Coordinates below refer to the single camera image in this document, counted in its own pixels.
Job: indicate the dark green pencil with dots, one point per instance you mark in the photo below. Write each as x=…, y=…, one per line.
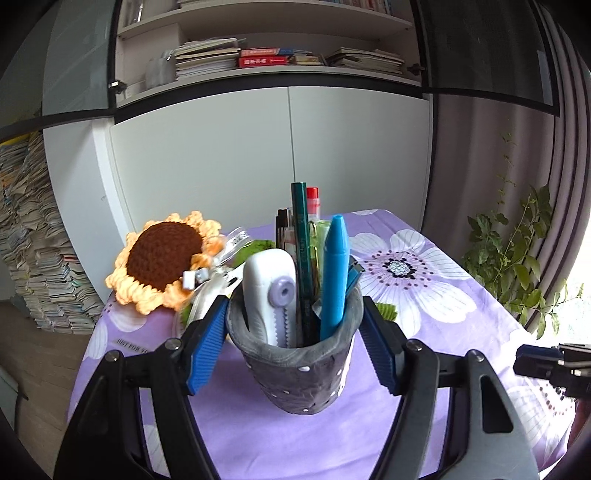
x=300, y=240

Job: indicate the clear pen cup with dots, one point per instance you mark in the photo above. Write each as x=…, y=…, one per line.
x=161, y=69

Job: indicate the small stack of books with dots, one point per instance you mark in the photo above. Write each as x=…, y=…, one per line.
x=307, y=59

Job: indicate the grey dotted pen holder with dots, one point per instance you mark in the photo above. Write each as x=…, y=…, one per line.
x=304, y=383

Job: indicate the green potted plant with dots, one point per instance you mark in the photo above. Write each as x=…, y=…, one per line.
x=526, y=272

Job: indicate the crochet sunflower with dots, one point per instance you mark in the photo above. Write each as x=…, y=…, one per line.
x=161, y=249

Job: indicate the purple floral tablecloth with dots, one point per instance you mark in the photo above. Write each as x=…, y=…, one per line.
x=461, y=323

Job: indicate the row of tall books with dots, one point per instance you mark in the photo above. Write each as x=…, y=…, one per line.
x=364, y=4

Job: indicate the dark mesh cabinet door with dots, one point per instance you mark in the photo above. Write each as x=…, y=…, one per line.
x=485, y=46

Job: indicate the blue pen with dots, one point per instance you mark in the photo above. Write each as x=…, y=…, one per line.
x=333, y=277

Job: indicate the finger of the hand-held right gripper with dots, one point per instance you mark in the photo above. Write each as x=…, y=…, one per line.
x=538, y=360

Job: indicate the white ribbon bow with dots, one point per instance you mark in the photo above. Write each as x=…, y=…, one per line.
x=235, y=240

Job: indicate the clear glass cabinet door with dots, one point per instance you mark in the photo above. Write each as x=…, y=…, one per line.
x=78, y=60

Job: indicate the white bookshelf cabinet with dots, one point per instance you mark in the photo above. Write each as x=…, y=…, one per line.
x=207, y=161

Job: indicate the black pen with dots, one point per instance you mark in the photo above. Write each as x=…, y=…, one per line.
x=280, y=226

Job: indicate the thick red book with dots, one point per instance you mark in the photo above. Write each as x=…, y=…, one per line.
x=261, y=62

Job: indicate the red capped pen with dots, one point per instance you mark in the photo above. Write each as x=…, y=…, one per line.
x=313, y=198

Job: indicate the light green pen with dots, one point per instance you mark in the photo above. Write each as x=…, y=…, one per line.
x=321, y=230

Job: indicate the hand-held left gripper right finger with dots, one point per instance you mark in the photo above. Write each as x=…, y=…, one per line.
x=378, y=346

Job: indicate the tall pile of paper books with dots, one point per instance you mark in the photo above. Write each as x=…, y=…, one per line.
x=46, y=277

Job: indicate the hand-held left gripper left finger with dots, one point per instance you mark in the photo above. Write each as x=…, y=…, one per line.
x=207, y=346

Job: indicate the black utility knife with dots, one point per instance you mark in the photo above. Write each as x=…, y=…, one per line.
x=353, y=274

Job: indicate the stack of white booklets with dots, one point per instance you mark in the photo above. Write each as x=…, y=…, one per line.
x=205, y=57

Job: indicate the thin red book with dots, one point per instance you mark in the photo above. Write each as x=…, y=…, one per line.
x=265, y=52

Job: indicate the white correction tape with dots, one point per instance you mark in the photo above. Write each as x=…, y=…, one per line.
x=265, y=286

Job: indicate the stack of magazines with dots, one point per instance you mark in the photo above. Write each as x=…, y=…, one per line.
x=364, y=60

